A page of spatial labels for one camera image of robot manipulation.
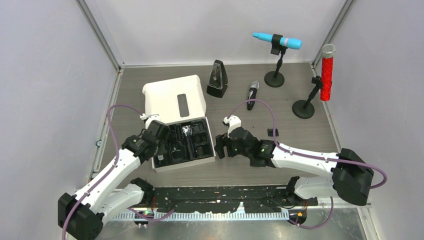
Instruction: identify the black clipper comb guard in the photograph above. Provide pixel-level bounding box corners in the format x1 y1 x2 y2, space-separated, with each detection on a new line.
267 128 279 137

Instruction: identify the white box with black tray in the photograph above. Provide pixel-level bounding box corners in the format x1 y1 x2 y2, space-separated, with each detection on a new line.
142 74 216 173

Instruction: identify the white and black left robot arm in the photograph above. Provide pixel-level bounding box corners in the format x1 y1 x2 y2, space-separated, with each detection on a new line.
57 120 170 240

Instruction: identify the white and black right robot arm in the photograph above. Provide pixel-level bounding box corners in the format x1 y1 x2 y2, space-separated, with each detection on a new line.
214 127 374 206

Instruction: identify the black and silver hair clipper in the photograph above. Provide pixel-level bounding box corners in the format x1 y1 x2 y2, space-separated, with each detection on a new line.
246 80 259 111

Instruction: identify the black metronome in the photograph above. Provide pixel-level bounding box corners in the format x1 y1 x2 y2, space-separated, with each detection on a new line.
206 59 228 98

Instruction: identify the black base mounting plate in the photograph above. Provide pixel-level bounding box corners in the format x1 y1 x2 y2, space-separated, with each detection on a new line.
132 185 318 214

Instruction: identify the black stand of red microphone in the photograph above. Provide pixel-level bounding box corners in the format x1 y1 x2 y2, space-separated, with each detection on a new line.
292 76 323 119

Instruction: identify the black stand of blue microphone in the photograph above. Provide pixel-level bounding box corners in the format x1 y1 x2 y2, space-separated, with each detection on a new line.
263 34 288 89

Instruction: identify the blue microphone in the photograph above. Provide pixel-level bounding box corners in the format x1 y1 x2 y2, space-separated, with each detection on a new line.
252 32 303 50

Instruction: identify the red glitter microphone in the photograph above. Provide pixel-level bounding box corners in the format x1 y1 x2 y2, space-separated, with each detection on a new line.
320 43 336 102

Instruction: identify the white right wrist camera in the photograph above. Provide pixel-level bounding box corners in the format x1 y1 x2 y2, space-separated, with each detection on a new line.
222 115 242 135

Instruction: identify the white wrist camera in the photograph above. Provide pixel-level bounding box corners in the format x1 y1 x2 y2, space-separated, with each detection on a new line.
139 113 161 129
222 115 242 135

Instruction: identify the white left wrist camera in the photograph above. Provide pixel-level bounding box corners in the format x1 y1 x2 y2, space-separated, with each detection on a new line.
139 113 161 129

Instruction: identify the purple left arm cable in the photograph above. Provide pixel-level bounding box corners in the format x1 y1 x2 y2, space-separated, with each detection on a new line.
61 104 178 240

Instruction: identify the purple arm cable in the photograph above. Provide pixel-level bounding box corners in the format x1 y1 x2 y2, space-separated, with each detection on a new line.
61 104 178 240
226 98 388 230

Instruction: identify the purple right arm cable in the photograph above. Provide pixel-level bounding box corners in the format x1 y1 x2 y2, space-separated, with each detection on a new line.
226 98 388 230

